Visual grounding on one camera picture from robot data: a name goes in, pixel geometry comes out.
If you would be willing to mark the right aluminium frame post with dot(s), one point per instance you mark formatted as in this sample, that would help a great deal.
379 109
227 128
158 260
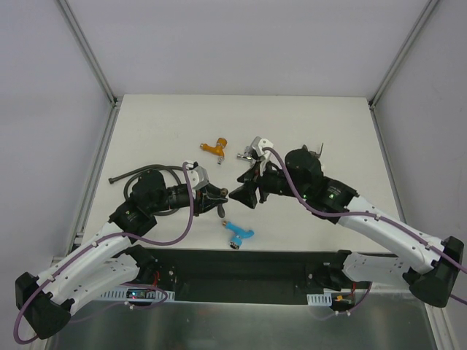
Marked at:
411 38

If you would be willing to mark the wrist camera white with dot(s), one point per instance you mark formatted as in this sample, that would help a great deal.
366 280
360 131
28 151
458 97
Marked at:
196 177
261 146

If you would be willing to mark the aluminium frame post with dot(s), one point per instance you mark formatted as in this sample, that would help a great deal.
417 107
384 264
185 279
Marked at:
86 50
411 38

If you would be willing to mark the blue plastic faucet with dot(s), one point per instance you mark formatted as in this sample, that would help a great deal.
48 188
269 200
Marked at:
239 234

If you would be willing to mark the orange plastic faucet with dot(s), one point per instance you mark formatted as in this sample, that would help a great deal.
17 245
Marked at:
217 150

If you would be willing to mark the dark metal lever faucet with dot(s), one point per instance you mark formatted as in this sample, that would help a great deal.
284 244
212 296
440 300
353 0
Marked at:
317 151

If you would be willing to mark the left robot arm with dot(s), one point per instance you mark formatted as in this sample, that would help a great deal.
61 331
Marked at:
114 255

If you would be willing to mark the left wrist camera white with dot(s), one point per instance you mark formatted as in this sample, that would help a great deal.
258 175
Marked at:
196 177

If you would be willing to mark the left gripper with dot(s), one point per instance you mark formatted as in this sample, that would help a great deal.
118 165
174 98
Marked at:
201 196

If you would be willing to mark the chrome lever faucet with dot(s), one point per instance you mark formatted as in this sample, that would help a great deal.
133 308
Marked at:
247 155

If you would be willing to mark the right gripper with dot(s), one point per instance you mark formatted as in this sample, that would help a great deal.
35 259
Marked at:
260 186

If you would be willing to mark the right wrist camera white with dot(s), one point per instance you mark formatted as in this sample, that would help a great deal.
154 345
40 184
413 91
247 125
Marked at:
261 146

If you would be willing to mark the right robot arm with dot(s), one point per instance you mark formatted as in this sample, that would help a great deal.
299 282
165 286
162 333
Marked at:
426 265

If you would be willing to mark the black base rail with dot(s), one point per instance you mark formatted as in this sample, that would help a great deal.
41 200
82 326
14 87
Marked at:
238 276

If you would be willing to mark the left aluminium frame post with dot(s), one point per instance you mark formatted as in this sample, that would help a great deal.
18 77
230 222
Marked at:
86 50

